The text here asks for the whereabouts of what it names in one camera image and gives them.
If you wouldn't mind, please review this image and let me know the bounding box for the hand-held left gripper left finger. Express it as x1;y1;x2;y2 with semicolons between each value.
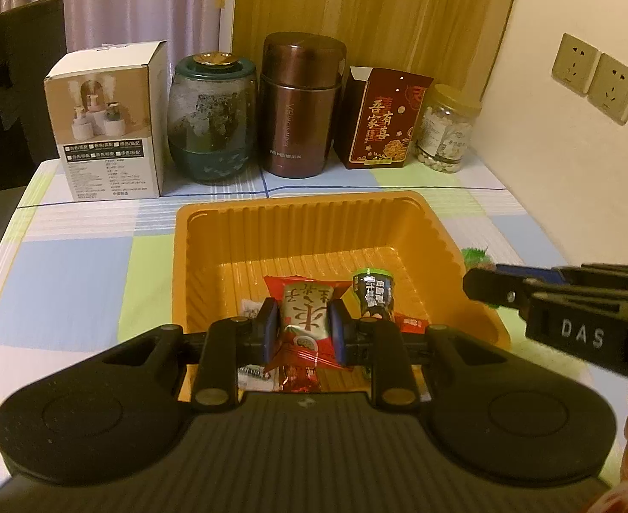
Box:
97;298;281;412

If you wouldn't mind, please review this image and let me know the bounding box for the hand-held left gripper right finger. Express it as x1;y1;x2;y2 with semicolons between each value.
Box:
326;298;512;412

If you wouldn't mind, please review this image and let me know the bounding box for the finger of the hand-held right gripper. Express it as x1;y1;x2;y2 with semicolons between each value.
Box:
462;268;628;313
495;262;628;286

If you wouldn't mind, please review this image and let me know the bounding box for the red packet with white label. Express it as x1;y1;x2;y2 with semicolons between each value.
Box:
263;275;350;393

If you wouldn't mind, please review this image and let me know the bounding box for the dark green snack packet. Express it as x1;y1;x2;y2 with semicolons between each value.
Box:
351;267;397;324

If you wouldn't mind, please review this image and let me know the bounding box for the orange plastic tray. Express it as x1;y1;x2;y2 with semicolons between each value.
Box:
174;189;512;404

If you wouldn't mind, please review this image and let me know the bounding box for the green wrapped candy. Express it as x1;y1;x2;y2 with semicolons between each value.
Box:
461;245;495;269

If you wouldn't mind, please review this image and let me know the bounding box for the clear plastic nut jar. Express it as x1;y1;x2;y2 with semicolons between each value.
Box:
413;84;483;174

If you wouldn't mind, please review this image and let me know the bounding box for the red gift box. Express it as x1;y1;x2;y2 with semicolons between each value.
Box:
341;65;434;171

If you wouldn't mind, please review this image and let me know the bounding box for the glass jar with green lid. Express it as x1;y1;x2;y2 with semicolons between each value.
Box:
167;50;258;187

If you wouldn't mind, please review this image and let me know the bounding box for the brown metal canister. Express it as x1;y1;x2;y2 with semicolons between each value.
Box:
259;32;345;178

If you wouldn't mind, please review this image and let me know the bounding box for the white product box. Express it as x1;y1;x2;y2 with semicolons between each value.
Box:
44;40;168;203

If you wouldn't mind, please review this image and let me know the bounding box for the wooden panel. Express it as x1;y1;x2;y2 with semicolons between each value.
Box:
231;0;523;100

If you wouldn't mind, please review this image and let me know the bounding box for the black monitor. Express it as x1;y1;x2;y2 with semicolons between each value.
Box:
0;0;68;198

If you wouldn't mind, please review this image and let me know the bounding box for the light curtain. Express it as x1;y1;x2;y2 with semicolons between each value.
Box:
0;0;240;91

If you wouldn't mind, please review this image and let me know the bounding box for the beige wall socket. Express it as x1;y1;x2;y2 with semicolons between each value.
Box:
588;52;628;126
552;32;604;83

